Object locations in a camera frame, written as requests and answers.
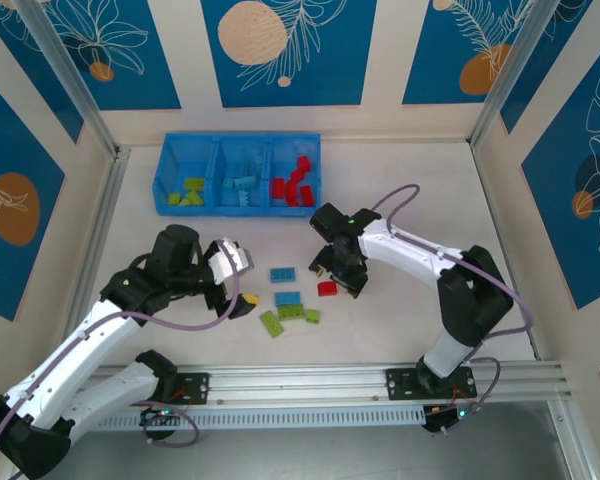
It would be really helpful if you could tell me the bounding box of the blue three compartment bin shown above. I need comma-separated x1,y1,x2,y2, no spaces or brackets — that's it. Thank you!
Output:
153,131,325,220

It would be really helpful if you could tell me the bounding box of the black controller board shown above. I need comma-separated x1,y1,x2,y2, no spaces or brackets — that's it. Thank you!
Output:
423,405,481,435
139,407,187,427

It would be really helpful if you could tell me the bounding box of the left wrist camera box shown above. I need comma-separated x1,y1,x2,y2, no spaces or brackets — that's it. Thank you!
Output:
207,238,257,287

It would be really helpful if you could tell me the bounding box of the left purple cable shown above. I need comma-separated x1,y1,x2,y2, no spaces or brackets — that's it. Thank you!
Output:
0,238,242,480

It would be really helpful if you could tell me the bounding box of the purple cable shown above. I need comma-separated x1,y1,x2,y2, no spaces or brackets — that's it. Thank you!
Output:
0,238,242,480
372,183,535,436

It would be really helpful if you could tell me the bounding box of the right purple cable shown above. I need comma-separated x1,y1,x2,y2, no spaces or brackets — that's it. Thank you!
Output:
372,183,535,436

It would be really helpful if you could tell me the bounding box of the aluminium side rail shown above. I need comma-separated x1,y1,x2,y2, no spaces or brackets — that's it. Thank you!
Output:
72,147,132,326

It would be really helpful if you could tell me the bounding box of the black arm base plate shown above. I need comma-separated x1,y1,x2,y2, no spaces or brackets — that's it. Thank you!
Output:
118,372,211,406
385,367,479,401

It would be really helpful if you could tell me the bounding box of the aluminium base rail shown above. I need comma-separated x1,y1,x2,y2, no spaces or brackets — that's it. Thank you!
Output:
22,362,574,411

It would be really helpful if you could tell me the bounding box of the white slotted cable duct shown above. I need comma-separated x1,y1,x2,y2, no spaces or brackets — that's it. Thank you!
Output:
94,405,429,434

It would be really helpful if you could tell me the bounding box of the aluminium frame post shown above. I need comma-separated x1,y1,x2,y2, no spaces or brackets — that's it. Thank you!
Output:
470,0,566,149
15,0,121,159

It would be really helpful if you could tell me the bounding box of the aluminium frame leg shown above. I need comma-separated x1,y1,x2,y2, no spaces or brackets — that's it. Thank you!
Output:
547,399,599,480

